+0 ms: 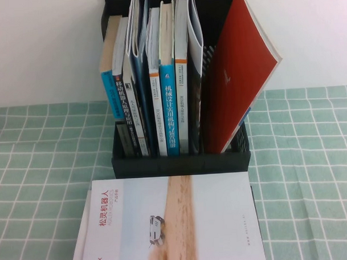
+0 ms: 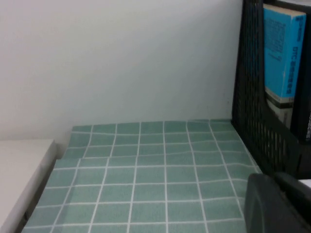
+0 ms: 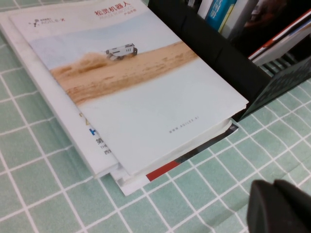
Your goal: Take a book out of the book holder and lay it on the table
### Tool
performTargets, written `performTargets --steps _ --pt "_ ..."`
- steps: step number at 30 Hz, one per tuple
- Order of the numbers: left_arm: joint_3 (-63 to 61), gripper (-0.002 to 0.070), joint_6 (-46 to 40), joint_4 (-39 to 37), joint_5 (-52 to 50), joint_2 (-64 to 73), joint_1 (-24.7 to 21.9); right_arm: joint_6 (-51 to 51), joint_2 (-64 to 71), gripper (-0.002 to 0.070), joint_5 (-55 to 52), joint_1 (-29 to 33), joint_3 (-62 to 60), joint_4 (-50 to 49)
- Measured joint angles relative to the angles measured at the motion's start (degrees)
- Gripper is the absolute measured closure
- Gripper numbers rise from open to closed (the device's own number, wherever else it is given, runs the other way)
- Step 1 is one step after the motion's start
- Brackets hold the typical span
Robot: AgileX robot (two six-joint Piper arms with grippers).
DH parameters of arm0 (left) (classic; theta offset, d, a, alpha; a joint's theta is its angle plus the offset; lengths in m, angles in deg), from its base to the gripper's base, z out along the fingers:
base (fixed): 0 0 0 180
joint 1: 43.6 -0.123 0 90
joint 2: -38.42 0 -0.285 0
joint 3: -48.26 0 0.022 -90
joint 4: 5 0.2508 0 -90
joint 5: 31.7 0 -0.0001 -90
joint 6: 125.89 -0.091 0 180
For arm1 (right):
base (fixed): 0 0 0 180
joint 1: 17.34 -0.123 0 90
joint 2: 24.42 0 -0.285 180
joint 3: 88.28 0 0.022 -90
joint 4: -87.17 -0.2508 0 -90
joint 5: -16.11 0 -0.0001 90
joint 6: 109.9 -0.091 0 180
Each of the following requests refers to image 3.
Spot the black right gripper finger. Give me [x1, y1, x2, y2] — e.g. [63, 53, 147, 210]
[246, 179, 311, 233]

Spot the white desert rover cover book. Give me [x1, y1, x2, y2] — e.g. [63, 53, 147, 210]
[9, 0, 250, 177]

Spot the black red cover book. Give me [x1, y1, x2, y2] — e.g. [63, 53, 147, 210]
[110, 122, 240, 197]

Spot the black perforated book holder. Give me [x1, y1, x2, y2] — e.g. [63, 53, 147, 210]
[147, 0, 311, 122]

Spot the red cover magazine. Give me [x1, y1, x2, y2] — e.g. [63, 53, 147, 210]
[247, 9, 311, 67]

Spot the dark cover stapled brochure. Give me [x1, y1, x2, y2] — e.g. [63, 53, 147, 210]
[242, 0, 311, 55]

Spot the green white checkered tablecloth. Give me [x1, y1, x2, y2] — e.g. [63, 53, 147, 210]
[0, 0, 311, 233]

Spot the blue mechanical design handbook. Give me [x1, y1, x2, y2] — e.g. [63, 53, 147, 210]
[205, 0, 238, 33]

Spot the white HEEC expo catalogue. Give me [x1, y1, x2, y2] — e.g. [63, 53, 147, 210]
[0, 9, 120, 180]

